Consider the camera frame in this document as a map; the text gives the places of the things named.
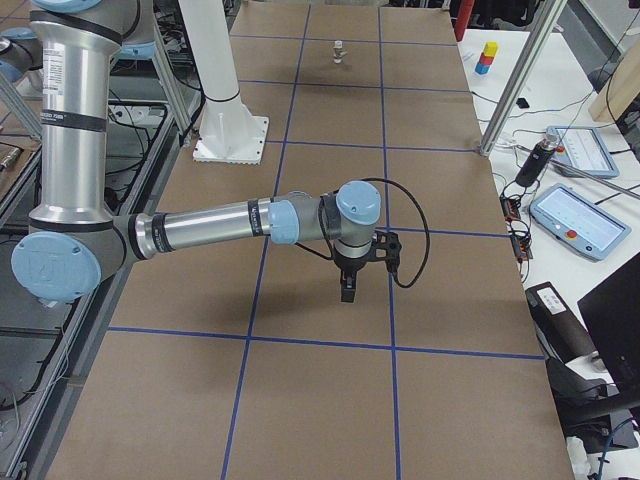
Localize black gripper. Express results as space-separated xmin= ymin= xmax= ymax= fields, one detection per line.
xmin=333 ymin=249 xmax=376 ymax=303

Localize white PPR valve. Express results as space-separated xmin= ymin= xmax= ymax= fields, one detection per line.
xmin=332 ymin=40 xmax=347 ymax=64

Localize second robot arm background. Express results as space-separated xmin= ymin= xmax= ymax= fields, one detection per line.
xmin=1 ymin=27 xmax=43 ymax=92

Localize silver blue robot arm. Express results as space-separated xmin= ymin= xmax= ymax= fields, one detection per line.
xmin=11 ymin=1 xmax=381 ymax=302

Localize orange circuit board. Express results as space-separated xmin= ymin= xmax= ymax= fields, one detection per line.
xmin=499 ymin=196 xmax=521 ymax=222

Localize black box with label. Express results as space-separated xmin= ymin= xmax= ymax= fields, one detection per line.
xmin=525 ymin=282 xmax=596 ymax=363

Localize lower teach pendant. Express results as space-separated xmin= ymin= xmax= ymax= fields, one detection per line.
xmin=529 ymin=183 xmax=632 ymax=261

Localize teach pendant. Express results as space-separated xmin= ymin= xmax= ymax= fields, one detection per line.
xmin=546 ymin=126 xmax=620 ymax=179
xmin=529 ymin=183 xmax=632 ymax=261

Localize black cylindrical bottle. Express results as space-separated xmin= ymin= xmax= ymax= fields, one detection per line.
xmin=515 ymin=135 xmax=558 ymax=188

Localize small black square object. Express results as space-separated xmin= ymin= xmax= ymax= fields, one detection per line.
xmin=516 ymin=97 xmax=530 ymax=109

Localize black monitor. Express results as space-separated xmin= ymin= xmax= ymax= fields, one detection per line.
xmin=578 ymin=254 xmax=639 ymax=391

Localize stacked coloured blocks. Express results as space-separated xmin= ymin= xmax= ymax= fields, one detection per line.
xmin=474 ymin=41 xmax=499 ymax=75

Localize upper teach pendant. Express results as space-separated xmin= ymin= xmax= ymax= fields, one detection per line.
xmin=546 ymin=126 xmax=620 ymax=179

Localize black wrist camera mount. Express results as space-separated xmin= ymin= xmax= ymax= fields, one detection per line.
xmin=369 ymin=230 xmax=402 ymax=275

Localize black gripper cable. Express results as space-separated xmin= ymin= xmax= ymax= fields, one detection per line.
xmin=359 ymin=177 xmax=432 ymax=289

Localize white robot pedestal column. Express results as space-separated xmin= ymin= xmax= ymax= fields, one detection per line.
xmin=179 ymin=0 xmax=269 ymax=165

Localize aluminium frame post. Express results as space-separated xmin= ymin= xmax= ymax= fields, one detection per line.
xmin=478 ymin=0 xmax=567 ymax=157

